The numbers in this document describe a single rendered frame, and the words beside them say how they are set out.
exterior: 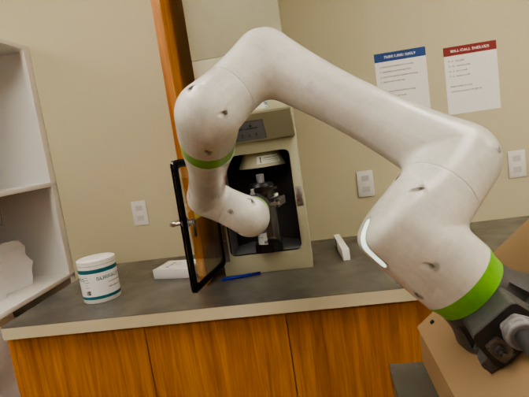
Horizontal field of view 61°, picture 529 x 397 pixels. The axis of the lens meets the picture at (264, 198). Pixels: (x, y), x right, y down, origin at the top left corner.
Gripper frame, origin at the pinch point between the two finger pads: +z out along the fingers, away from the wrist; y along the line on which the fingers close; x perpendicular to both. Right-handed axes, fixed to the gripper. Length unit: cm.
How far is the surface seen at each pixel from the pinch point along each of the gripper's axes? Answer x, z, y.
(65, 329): 29, -27, 64
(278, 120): -25.9, -6.2, -9.4
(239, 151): -17.5, 2.2, 6.0
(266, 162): -12.4, 4.2, -2.5
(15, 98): -56, 44, 113
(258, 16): -61, 2, -7
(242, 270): 25.1, 2.5, 11.7
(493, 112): -18, 45, -96
